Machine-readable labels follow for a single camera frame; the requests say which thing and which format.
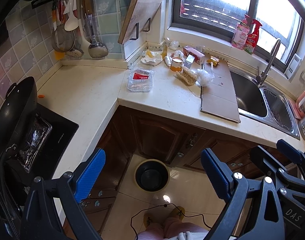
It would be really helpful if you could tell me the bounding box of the clear plastic food tray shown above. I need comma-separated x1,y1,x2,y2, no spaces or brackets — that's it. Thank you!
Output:
127,64,154,93

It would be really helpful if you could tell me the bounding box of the clear plastic bag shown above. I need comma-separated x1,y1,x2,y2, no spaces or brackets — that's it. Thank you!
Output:
196,69,215,87

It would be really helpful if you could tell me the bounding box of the white small bottle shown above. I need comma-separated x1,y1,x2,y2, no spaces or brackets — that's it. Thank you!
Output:
164,56,172,68

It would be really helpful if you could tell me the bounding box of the black round trash bin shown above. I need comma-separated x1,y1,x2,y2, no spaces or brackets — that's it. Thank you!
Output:
134,159,170,193

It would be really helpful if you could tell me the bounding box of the steel kitchen faucet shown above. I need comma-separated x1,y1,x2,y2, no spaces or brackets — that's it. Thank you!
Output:
255,38,281,86

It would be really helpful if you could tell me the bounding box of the stainless steel double sink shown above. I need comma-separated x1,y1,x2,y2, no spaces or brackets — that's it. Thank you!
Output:
229,67,300,140

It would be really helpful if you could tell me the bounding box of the brown wooden cabinet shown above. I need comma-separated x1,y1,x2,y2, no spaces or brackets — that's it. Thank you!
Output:
82,106,262,239

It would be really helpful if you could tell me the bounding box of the flat brown cardboard sheet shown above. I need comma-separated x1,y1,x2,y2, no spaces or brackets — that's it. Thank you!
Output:
201,60,241,123

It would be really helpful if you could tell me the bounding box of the black wok pan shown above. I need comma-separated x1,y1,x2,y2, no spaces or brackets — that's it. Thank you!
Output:
0,76,37,155

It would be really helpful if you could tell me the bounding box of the yellow snack wrapper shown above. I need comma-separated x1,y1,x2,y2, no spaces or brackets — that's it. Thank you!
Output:
207,55,220,67

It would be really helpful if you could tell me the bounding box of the noodle cake in wrapper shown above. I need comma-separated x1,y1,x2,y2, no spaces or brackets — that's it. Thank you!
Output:
175,67,198,86

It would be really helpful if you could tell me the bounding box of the red spray bottle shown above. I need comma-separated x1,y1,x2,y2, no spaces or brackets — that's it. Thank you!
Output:
244,19,262,55

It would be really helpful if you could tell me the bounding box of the pink carton box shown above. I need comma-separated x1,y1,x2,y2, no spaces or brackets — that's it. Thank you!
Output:
183,46,205,65

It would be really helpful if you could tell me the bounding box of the grey small box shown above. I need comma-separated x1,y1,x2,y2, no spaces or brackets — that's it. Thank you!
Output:
184,54,195,69

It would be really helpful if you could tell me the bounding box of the pink refill pouch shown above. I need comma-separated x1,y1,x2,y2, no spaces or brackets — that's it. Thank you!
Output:
231,14,250,50

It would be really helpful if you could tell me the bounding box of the orange cup with lid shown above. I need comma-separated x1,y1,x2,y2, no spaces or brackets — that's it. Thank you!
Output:
170,57,183,72

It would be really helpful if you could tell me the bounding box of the steel ladle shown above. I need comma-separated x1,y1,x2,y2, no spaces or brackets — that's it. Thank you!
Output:
82,0,109,59

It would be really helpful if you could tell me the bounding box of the mesh strainer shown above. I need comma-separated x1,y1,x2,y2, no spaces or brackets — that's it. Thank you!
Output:
51,2,76,53

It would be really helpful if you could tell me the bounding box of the white crumpled paper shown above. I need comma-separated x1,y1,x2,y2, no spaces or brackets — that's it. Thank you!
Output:
141,50,163,66

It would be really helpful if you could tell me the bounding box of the white rice spoon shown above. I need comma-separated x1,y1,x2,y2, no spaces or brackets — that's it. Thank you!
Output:
64,0,79,31

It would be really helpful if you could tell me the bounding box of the wooden cutting board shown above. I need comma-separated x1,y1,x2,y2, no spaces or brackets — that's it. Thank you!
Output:
118,0,162,44

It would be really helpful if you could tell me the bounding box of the black cable on floor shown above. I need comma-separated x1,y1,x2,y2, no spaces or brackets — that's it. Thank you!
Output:
130,203,213,240

